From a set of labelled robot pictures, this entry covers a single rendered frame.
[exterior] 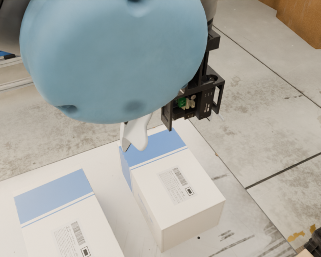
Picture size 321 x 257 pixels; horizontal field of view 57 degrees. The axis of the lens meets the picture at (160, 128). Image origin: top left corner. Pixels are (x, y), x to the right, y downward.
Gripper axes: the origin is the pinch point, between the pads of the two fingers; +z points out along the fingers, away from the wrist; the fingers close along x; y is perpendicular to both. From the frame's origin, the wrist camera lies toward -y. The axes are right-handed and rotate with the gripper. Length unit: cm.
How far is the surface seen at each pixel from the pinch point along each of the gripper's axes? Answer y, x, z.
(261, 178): -24, 67, 88
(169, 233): 10.2, -4.5, 11.7
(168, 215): 8.6, -3.8, 9.3
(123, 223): 2.2, -9.9, 18.3
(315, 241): 14, 50, 64
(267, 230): 15.3, 13.6, 18.2
